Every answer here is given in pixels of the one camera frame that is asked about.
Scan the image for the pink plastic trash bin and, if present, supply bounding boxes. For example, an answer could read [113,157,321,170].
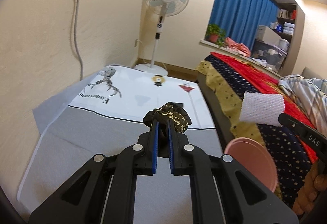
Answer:
[224,137,278,192]

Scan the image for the white foam net sleeve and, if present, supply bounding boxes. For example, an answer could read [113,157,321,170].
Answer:
[240,92,285,127]

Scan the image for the black patterned cloth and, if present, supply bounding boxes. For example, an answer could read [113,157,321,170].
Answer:
[143,102,192,158]

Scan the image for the person's right hand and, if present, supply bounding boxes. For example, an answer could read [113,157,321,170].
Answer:
[293,161,326,216]

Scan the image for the striped blue quilt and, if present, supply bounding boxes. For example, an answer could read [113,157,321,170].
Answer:
[278,75,327,137]

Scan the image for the grey white printed mat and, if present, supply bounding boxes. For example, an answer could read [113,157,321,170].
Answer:
[17,66,222,212]

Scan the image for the red blanket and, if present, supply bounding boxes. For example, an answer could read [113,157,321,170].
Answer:
[197,53,317,164]

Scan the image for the clear storage box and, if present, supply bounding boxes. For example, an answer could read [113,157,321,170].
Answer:
[251,40,287,72]

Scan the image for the bed with starry cover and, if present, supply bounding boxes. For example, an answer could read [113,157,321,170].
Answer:
[197,52,318,207]

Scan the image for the wooden bookshelf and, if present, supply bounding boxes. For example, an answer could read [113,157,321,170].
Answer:
[272,3,305,76]

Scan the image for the pink folded clothes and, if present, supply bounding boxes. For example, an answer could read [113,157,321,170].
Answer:
[225,37,251,58]

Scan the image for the white cardboard box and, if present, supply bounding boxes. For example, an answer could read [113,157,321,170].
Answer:
[255,25,281,46]

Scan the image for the potted green plant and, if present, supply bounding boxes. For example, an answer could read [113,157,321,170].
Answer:
[205,24,226,47]

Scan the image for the blue curtain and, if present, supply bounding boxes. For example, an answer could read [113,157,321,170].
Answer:
[209,0,279,49]

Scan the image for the white standing fan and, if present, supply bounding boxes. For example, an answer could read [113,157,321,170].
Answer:
[135,0,189,76]

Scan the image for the grey power cable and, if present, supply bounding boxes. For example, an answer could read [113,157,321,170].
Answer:
[73,0,91,81]

